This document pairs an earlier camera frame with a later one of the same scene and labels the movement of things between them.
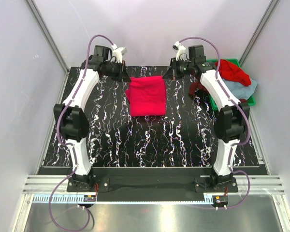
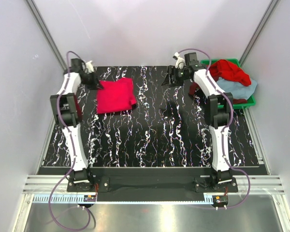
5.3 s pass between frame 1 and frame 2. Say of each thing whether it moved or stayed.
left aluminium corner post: stayed
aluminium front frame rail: stayed
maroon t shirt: stayed
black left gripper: moved
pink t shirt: moved
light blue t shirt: stayed
